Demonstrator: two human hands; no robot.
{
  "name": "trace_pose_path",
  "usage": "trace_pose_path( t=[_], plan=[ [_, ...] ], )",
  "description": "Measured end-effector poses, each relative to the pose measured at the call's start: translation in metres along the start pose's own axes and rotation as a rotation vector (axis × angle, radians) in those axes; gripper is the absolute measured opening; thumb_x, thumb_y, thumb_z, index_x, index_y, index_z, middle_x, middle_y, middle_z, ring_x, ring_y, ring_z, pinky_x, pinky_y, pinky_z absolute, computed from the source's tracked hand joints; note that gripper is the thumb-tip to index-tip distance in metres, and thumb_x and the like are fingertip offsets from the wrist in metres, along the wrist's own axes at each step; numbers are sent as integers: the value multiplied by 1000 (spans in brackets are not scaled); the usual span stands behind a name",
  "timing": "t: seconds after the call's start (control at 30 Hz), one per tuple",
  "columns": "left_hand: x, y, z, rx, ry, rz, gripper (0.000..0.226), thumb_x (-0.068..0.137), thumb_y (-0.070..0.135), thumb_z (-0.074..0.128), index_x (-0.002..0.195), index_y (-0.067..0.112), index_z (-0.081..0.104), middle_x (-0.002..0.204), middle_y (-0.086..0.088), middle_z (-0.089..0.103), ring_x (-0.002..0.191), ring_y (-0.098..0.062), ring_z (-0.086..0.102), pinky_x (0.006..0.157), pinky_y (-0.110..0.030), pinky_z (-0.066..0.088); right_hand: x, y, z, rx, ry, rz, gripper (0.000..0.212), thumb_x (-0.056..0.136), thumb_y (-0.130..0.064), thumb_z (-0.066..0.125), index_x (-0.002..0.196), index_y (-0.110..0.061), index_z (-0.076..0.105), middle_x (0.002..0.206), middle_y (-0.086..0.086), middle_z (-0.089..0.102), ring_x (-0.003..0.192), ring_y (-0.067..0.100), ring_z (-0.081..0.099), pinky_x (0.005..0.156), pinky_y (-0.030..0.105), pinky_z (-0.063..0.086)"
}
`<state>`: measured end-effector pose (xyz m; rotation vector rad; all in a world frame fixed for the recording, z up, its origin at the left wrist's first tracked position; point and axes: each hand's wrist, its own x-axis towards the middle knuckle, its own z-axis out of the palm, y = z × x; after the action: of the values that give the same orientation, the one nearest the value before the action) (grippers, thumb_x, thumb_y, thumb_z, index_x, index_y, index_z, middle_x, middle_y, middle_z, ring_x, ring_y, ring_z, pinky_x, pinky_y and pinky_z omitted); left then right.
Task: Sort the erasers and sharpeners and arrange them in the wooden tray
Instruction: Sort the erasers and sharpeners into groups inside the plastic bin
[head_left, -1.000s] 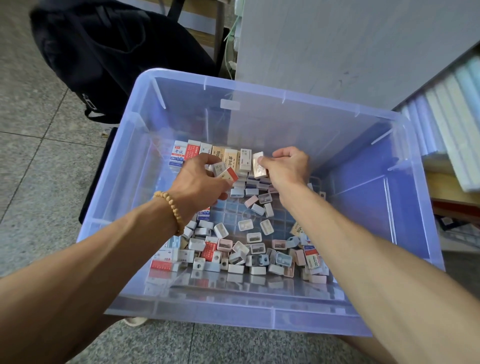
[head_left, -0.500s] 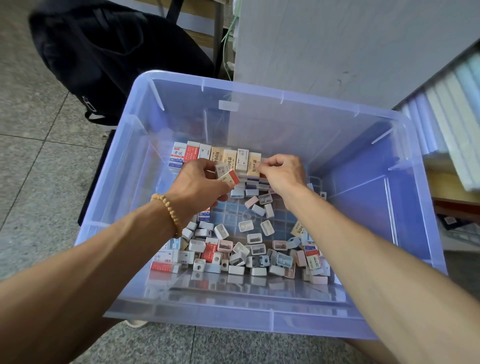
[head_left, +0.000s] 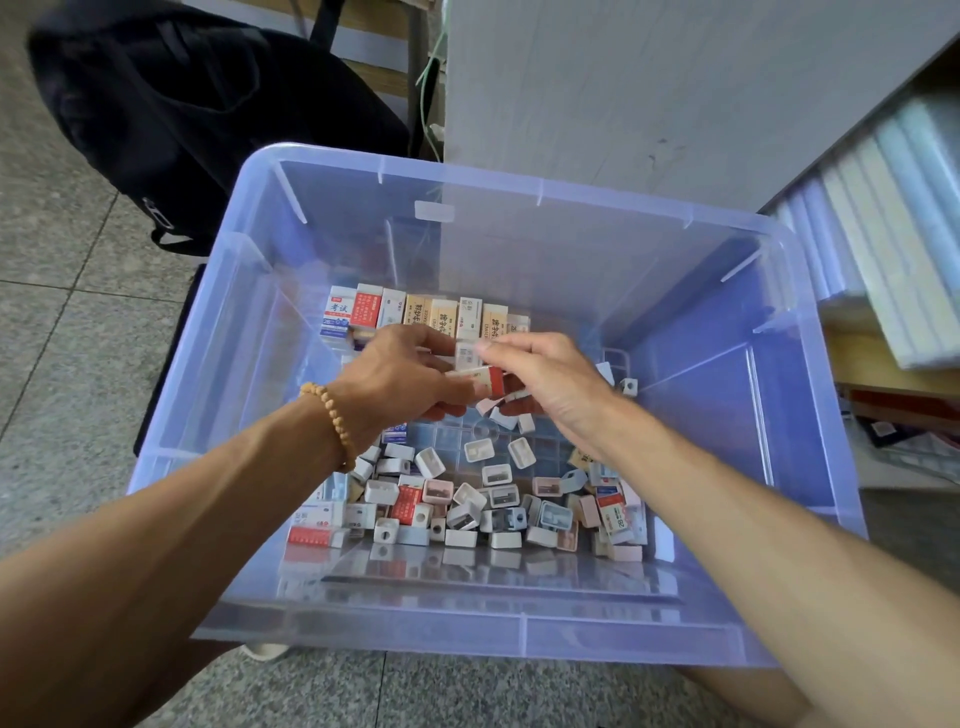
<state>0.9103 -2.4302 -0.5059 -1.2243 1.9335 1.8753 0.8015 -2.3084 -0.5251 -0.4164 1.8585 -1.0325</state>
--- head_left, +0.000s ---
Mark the person's right forearm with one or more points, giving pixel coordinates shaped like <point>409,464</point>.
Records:
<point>795,570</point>

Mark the pile of boxed erasers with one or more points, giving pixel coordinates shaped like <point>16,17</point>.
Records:
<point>495,495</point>

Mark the row of erasers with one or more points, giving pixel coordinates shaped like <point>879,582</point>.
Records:
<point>413,311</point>

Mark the person's right hand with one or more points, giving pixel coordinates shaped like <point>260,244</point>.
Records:
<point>548,387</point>

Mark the person's left hand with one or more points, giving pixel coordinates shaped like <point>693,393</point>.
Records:
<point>398,383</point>

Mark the white cabinet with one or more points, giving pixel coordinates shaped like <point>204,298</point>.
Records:
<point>675,83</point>

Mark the cardboard box with papers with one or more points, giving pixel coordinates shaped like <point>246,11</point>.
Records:
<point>323,23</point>

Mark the black backpack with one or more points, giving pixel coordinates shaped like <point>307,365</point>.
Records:
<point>195,105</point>

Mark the person's left forearm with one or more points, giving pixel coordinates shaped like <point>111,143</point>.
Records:
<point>150,585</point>

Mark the red label eraser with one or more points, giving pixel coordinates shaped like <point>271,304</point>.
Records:
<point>495,383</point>

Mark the stack of white blue books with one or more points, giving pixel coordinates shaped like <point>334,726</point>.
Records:
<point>893,240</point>

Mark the clear plastic storage bin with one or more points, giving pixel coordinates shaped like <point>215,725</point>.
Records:
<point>750,375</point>

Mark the person's right leg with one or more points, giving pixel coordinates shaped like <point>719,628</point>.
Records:
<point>765,698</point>

